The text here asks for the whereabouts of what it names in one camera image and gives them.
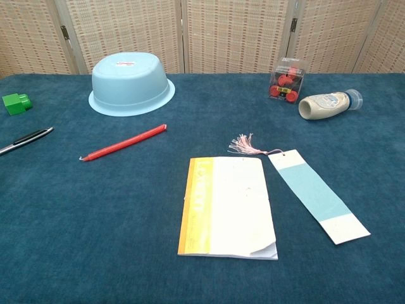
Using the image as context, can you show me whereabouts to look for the light green tagged card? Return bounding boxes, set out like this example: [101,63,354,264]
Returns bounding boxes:
[227,132,371,245]

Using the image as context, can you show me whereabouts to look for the light blue plastic basin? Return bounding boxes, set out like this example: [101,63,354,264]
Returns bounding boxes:
[88,52,177,118]

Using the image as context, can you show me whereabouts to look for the clear box of red parts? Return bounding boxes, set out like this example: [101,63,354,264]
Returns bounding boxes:
[268,56,306,105]

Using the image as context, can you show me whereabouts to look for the dark blue table cloth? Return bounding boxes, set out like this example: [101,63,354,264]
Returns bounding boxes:
[0,73,405,304]

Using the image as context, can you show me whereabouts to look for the beige squeeze bottle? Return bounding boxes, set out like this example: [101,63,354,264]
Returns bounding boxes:
[298,89,364,122]

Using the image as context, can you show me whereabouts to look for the woven folding screen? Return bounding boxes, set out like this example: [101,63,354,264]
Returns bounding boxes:
[0,0,405,76]

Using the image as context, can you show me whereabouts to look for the black and silver pen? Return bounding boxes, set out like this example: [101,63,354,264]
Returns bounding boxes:
[0,127,55,156]

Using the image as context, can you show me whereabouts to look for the green toy building block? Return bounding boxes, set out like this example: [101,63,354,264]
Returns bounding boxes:
[1,92,34,117]

